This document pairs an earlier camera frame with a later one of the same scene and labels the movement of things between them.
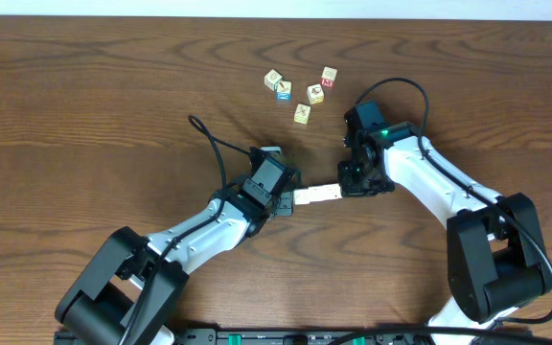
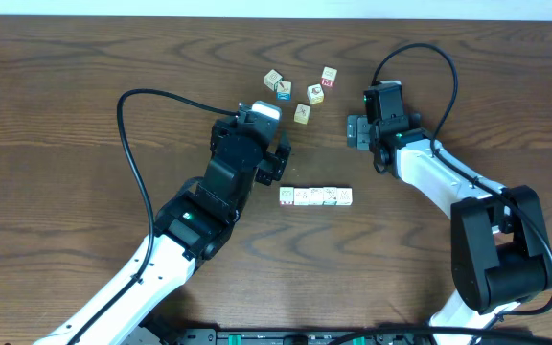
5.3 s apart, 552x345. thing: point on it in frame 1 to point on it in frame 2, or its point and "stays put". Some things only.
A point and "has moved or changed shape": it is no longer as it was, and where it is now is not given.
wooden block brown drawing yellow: (315, 94) stays put
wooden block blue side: (284, 90) stays put
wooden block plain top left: (272, 79) stays put
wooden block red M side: (328, 77) stays put
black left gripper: (285, 202) to (275, 159)
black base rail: (318, 336) stays put
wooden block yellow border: (302, 114) stays put
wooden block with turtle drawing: (314, 194) to (301, 196)
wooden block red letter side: (301, 196) has moved or changed shape
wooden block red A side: (327, 193) to (315, 195)
